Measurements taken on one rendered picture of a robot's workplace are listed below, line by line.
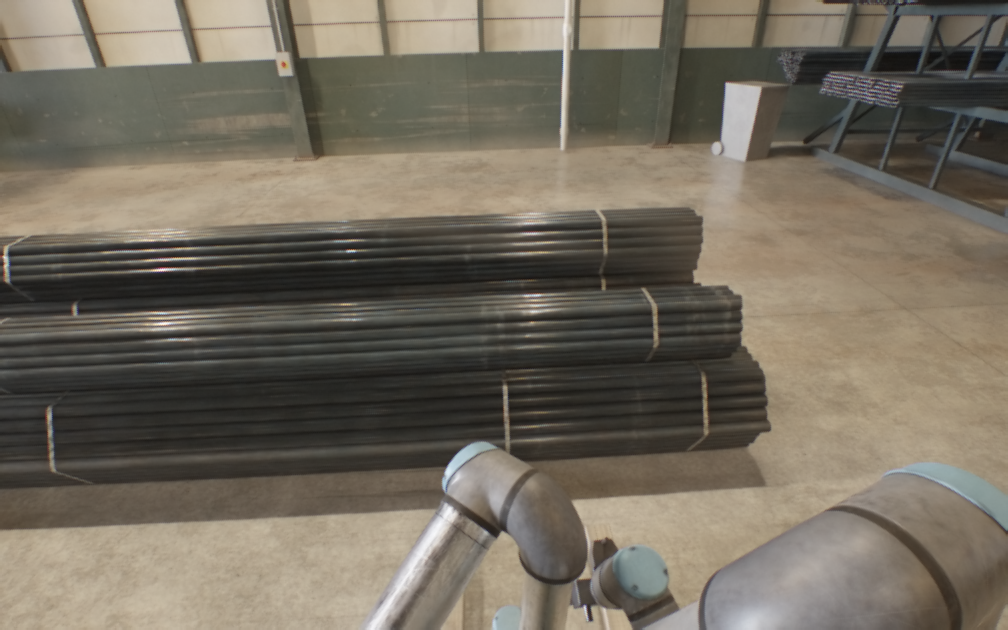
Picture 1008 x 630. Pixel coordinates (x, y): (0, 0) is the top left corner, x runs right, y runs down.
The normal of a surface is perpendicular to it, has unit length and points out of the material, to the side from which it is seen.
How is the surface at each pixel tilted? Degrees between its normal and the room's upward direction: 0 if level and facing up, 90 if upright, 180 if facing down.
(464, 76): 90
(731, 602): 60
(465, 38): 90
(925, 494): 13
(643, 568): 19
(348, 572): 0
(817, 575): 37
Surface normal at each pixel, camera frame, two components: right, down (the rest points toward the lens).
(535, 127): 0.06, 0.50
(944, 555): 0.15, -0.59
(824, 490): -0.02, -0.87
